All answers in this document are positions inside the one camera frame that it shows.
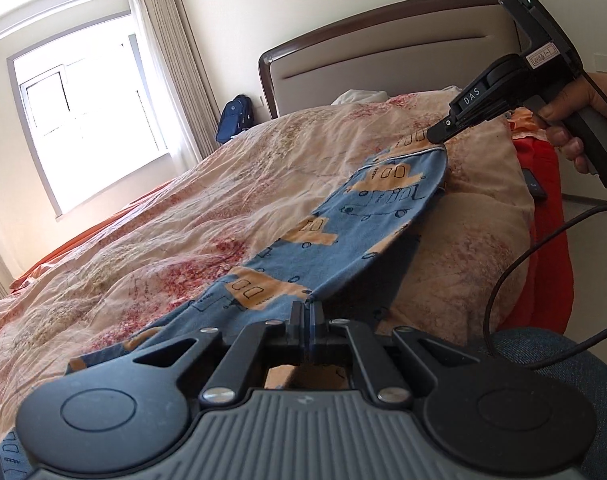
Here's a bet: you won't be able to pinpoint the white pillow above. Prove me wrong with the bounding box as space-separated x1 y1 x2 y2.
331 88 390 107

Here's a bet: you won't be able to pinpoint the person's denim leg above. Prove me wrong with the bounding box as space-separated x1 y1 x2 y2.
461 326 607 480

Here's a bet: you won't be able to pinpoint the black cable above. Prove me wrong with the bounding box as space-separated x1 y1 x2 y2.
485 203 607 377

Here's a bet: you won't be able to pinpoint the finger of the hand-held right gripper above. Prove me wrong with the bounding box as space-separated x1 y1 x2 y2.
426 77 510 145

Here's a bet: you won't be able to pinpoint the padded bed headboard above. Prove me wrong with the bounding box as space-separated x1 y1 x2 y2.
258 0 531 122

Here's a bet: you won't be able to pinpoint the red cloth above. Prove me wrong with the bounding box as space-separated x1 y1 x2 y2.
506 136 573 335

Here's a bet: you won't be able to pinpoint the blue printed pants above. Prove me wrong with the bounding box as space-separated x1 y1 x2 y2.
0 146 450 480

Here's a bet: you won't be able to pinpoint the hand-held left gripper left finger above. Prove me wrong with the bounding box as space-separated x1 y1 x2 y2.
66 302 307 407

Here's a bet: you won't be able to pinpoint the floral quilt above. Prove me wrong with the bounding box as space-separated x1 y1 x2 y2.
0 89 537 461

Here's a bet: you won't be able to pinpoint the small black device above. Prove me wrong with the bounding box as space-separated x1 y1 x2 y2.
522 169 549 201

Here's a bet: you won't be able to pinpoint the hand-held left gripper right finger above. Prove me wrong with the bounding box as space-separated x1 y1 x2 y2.
308 303 534 405

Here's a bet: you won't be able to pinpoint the white sheer curtain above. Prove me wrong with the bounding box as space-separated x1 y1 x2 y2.
129 0 204 165

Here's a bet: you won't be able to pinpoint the person's right hand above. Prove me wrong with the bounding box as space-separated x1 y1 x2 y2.
533 72 607 176

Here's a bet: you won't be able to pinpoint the blue backpack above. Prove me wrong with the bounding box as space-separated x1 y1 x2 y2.
215 94 254 145

